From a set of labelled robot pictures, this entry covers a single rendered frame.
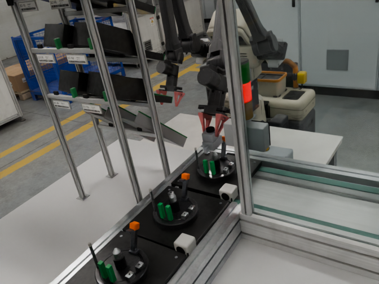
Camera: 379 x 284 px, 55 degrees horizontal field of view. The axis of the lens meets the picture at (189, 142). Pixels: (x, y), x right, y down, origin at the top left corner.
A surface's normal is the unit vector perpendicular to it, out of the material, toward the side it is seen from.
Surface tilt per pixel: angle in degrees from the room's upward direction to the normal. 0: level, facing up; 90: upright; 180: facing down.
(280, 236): 90
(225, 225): 0
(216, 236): 0
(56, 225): 0
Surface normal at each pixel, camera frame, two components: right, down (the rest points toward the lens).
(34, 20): 0.81, 0.16
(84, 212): -0.15, -0.88
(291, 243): -0.54, 0.47
